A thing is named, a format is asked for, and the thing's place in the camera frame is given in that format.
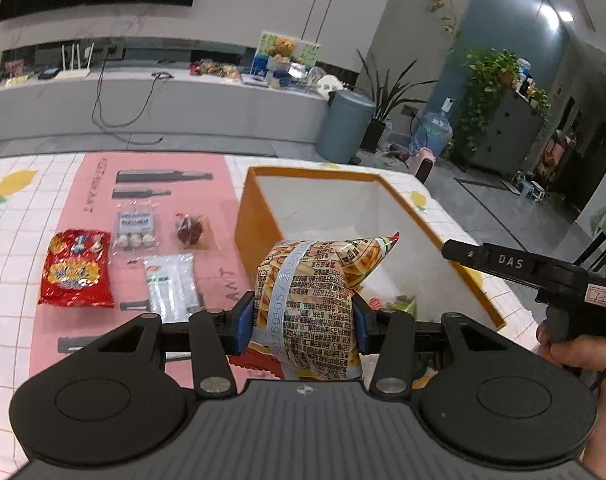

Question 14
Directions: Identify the white router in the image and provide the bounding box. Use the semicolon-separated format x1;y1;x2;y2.
55;44;96;81

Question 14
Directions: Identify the grey television console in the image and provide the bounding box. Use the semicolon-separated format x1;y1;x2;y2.
0;55;334;148

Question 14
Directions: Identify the pink heater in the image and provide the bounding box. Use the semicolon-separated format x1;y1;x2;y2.
407;147;436;183

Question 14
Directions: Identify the clear packet with green label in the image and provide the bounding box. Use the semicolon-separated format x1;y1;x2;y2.
143;253;205;322

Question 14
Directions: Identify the red snack packet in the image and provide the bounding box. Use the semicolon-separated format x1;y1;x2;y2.
38;228;115;309

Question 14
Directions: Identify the person's right hand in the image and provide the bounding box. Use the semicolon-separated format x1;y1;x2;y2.
537;321;606;376

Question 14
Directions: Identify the orange cardboard box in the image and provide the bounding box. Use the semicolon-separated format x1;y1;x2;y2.
234;166;506;333

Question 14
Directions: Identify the grey drawer cabinet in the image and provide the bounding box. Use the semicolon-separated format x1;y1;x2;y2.
470;87;546;176

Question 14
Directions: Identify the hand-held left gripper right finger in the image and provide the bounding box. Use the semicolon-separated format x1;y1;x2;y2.
352;300;524;398

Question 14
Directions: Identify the clear packet of white eggs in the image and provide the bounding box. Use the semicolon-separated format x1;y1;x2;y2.
111;207;161;254

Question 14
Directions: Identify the potted long-leaf plant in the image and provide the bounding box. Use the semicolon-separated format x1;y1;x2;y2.
355;50;439;153

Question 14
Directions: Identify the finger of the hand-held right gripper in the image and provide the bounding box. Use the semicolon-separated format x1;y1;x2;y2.
442;239;486;267

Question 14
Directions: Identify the brown teddy bear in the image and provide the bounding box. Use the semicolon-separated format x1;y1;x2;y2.
268;36;295;63

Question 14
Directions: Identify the green snack packet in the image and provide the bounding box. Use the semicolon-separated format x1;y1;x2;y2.
370;294;418;313

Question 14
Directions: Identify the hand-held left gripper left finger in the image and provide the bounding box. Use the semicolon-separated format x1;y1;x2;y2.
90;294;256;400

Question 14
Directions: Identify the pile of snacks on console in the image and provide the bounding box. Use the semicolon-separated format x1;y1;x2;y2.
189;59;241;80

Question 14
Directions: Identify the small plastic stool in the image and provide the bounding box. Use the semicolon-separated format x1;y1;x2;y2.
516;175;546;201

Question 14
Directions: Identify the grey trash bin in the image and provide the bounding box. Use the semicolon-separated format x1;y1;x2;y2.
315;89;377;164

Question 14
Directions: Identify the green picture board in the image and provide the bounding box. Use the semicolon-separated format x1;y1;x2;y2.
255;31;324;66

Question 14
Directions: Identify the brown snack packet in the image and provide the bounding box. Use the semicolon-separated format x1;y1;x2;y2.
172;211;218;252

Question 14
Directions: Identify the yellow striped snack packet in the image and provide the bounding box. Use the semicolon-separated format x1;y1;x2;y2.
247;231;400;382

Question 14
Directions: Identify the pink printed mat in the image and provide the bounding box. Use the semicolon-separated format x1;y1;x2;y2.
28;152;294;386

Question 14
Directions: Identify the large bushy ivy plant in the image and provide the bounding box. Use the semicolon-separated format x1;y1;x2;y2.
456;47;521;153

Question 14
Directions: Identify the blue water jug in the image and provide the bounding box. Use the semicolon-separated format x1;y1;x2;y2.
412;97;455;158

